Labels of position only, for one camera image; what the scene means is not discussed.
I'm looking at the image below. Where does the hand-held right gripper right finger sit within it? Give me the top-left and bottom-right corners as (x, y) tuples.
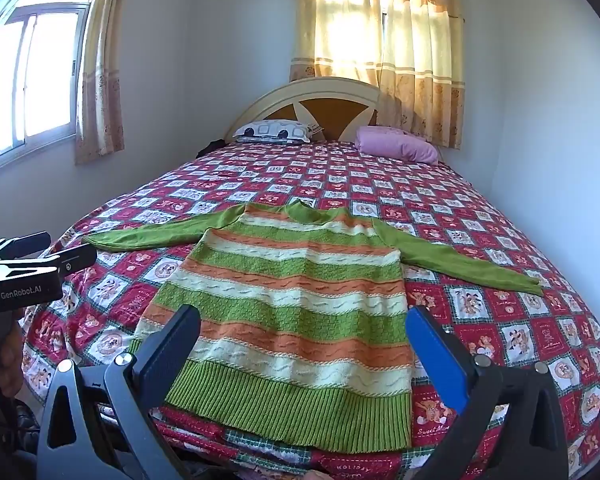
(405, 306), (570, 480)

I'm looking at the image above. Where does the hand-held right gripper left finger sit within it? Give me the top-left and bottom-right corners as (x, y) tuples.
(37, 304), (201, 480)

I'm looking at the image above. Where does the dark cloth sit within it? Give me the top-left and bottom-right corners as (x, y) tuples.
(197, 137), (231, 158)

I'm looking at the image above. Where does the person's left hand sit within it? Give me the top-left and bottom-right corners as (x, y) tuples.
(0, 310), (26, 398)

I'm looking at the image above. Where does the yellow patterned curtain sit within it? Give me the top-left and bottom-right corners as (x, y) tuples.
(75, 0), (131, 166)
(290, 0), (387, 83)
(377, 0), (466, 150)

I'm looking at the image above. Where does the sliding glass window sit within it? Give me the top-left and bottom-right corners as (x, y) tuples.
(0, 2), (91, 161)

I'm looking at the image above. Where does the green orange striped knit sweater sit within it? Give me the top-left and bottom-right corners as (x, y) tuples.
(81, 199), (544, 452)

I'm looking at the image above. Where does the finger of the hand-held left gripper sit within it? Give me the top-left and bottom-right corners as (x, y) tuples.
(0, 231), (52, 260)
(0, 244), (97, 278)

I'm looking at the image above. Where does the cream and wood headboard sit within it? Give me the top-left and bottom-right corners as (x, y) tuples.
(223, 76), (383, 145)

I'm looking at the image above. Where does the pink pillow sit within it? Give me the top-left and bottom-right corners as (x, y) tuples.
(355, 126), (441, 165)

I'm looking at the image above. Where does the white black patterned pillow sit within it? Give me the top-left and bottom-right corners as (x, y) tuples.
(232, 119), (313, 145)

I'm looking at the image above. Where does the red checkered printed blanket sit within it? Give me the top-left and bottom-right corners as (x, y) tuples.
(20, 140), (600, 480)

